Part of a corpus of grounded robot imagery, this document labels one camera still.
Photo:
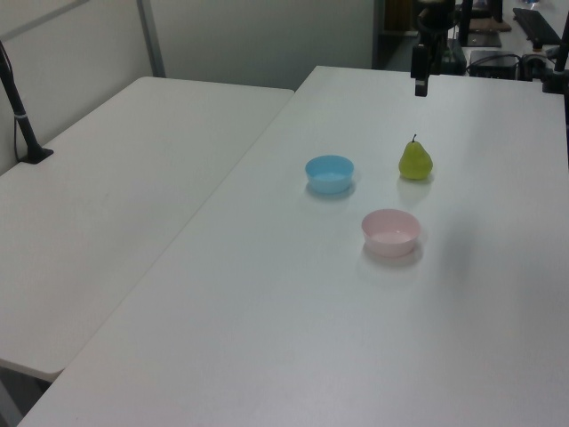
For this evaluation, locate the black clamped camera pole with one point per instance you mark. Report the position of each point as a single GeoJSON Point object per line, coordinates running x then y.
{"type": "Point", "coordinates": [21, 120]}

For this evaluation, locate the pink plastic bowl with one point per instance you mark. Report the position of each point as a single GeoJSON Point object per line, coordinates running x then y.
{"type": "Point", "coordinates": [390, 233]}

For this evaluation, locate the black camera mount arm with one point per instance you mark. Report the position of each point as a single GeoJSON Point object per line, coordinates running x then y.
{"type": "Point", "coordinates": [555, 66]}

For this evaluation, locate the black vertical stand pole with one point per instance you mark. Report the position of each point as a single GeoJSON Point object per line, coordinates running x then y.
{"type": "Point", "coordinates": [466, 20]}

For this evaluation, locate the green pear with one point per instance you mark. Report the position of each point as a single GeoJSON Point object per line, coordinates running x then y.
{"type": "Point", "coordinates": [415, 162]}

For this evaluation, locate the black electronics box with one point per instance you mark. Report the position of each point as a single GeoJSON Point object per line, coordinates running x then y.
{"type": "Point", "coordinates": [491, 62]}

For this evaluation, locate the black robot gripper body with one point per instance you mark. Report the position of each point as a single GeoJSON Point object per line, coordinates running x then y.
{"type": "Point", "coordinates": [438, 15]}

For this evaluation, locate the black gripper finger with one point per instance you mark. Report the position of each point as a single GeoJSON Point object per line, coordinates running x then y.
{"type": "Point", "coordinates": [419, 66]}
{"type": "Point", "coordinates": [435, 55]}

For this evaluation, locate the grey partition frame post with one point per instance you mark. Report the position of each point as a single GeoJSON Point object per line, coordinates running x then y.
{"type": "Point", "coordinates": [152, 37]}

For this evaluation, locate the blue plastic bowl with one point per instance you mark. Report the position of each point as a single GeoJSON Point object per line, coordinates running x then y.
{"type": "Point", "coordinates": [329, 174]}

